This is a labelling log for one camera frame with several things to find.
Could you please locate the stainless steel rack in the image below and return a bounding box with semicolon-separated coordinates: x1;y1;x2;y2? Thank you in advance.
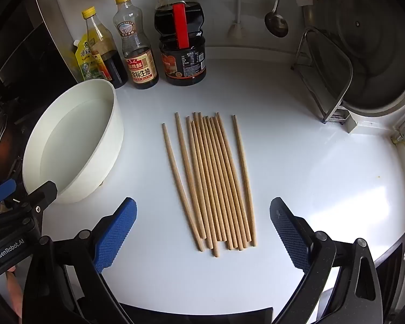
290;27;355;126

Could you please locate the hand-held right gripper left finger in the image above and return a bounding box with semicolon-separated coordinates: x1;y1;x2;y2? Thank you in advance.
22;196;138;324

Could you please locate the person's left hand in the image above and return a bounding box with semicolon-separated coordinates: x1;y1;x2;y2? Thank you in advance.
5;266;23;323

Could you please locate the yellow-capped soy sauce bottle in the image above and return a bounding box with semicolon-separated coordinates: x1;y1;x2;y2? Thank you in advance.
112;0;160;90

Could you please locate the yellow seasoning pouch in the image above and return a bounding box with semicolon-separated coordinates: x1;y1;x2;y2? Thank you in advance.
72;34;102;83

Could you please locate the yellow-capped vinegar bottle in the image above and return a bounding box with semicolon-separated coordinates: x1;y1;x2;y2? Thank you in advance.
81;6;129;89

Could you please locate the metal ladle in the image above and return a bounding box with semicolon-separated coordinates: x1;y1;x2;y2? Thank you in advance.
264;0;289;38

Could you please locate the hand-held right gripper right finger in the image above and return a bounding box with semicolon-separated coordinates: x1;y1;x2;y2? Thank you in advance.
269;196;383;324

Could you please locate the bunch of wooden chopsticks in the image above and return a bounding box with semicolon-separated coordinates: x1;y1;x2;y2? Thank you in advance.
161;111;258;258

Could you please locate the dark stained cooking pot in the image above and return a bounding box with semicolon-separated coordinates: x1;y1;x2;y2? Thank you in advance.
0;111;25;179

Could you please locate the white long-handled utensil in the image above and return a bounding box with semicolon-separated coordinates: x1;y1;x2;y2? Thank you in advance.
227;0;246;40

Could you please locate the large grey wok lid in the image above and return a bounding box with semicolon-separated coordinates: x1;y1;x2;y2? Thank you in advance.
302;0;405;132

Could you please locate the white round basin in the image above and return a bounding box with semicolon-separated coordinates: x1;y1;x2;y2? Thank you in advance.
22;79;125;205

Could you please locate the black glass range hood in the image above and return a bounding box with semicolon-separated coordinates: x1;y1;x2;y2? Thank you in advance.
0;0;80;90

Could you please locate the red-handled soy sauce jug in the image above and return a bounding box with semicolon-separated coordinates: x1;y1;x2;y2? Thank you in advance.
154;0;207;86

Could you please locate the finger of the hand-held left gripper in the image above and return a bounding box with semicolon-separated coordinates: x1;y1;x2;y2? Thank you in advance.
0;179;17;210
0;180;59;233

